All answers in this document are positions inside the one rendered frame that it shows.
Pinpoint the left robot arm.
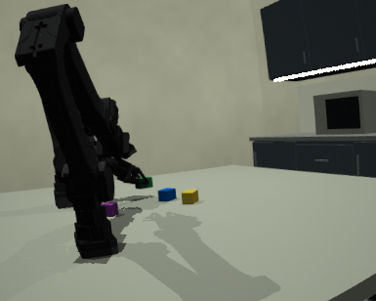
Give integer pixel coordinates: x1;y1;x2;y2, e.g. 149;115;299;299
42;103;137;197

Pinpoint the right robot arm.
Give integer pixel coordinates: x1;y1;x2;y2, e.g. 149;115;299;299
15;4;123;251

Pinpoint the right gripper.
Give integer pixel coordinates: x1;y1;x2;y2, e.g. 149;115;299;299
97;132;130;158

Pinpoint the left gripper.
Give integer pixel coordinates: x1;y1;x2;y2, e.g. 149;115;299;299
112;160;148;185

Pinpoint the purple cube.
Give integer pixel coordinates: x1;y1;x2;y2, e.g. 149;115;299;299
102;202;119;217

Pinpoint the blue block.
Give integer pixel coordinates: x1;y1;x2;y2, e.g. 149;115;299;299
158;188;176;201

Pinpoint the yellow block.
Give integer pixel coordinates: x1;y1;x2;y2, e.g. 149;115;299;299
182;190;198;204

